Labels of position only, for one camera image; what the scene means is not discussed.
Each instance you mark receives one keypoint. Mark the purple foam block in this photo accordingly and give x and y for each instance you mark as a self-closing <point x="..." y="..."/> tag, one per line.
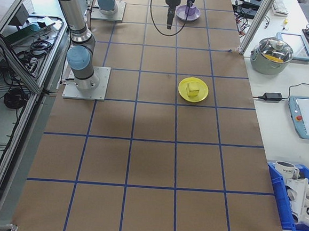
<point x="193" y="11"/>

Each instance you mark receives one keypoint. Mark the grey cooking pot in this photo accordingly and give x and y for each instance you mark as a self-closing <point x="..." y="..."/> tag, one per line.
<point x="262" y="67"/>

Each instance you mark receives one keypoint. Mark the aluminium profile post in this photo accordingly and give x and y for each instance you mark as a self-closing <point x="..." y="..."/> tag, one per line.
<point x="256" y="23"/>

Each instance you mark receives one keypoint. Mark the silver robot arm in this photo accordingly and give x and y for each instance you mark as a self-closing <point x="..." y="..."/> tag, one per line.
<point x="105" y="2"/>
<point x="79" y="21"/>

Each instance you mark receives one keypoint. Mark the V-shaped aluminium frame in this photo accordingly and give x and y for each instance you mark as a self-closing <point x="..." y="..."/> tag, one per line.
<point x="14" y="61"/>

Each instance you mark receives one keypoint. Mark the yellow plate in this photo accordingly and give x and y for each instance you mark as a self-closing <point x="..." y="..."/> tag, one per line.
<point x="183" y="92"/>

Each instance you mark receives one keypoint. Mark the blue plastic bin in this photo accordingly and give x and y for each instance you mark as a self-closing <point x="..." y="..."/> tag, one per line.
<point x="276" y="200"/>

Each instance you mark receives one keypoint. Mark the white square base plate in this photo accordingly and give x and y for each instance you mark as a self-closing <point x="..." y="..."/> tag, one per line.
<point x="119" y="13"/>
<point x="100" y="90"/>

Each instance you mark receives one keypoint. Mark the black flat box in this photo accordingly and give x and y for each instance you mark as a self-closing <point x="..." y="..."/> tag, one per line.
<point x="249" y="13"/>

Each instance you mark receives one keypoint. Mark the white printed mug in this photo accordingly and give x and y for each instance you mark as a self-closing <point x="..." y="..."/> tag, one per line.
<point x="284" y="169"/>

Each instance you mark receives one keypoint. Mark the grey metal box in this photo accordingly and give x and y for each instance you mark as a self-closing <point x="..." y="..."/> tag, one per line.
<point x="20" y="14"/>

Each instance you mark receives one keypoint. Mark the purple plate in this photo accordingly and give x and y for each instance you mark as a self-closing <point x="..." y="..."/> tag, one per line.
<point x="181" y="14"/>

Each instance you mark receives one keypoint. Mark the black power adapter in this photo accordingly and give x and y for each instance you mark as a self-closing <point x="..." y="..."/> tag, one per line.
<point x="272" y="96"/>

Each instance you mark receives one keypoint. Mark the white keyboard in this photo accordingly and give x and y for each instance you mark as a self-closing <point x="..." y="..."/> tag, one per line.
<point x="280" y="6"/>

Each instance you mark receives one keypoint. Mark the black electronic device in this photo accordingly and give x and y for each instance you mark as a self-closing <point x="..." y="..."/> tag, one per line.
<point x="250" y="0"/>

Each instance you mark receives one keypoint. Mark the yellow foam block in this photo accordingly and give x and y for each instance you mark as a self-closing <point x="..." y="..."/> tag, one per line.
<point x="193" y="90"/>

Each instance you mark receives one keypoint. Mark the green board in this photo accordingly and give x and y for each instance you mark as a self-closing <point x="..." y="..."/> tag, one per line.
<point x="27" y="34"/>

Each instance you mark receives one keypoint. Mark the small yellow piece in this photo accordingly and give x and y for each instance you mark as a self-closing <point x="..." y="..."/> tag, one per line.
<point x="286" y="21"/>

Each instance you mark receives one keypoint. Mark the glass pot lid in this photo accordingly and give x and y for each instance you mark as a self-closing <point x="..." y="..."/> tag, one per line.
<point x="272" y="45"/>

